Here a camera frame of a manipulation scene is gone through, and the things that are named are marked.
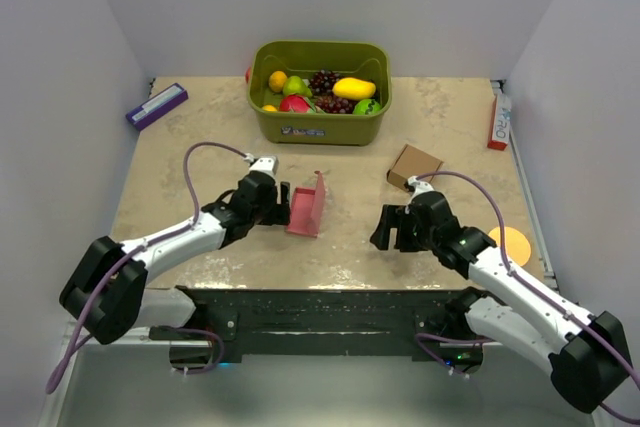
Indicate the yellow mango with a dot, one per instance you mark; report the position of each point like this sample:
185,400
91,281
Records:
354,89

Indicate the dark grape bunch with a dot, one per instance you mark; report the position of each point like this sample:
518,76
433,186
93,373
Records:
332,104
323,81

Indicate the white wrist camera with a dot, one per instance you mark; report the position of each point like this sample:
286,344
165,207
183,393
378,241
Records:
416,186
267,165

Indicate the green lime fruit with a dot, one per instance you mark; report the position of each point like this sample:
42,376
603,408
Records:
367,107

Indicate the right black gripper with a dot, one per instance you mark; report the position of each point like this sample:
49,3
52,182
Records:
380,237

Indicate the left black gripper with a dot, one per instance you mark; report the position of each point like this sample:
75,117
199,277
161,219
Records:
279,216

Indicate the aluminium frame rail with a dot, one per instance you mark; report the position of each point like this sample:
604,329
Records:
510,185

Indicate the olive green plastic tub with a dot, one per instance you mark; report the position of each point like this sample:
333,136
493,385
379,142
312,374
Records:
303,58

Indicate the green pear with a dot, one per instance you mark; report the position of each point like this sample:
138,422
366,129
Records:
295,85

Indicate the orange round disc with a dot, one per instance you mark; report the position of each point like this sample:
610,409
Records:
517,245

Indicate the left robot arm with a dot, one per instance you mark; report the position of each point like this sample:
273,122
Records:
107,293

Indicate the pink paper box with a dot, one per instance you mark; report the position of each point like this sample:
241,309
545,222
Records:
307,206

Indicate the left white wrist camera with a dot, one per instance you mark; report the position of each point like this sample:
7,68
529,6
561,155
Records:
267,165

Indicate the red white toothpaste box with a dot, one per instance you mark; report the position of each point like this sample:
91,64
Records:
500,125

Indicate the dark grape bunch back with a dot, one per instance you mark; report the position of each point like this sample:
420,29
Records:
323,81

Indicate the brown cardboard box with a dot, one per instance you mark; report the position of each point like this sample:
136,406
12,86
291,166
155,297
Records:
411,161

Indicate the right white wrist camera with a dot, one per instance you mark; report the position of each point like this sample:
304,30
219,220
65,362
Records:
416,186

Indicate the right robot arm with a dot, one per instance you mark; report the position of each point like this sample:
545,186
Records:
586,356

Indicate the purple rectangular box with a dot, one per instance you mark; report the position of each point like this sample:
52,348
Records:
156,107

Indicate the dark grape bunch front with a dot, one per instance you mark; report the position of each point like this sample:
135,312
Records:
332,104

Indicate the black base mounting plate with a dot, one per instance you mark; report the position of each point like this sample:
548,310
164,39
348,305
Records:
420,325

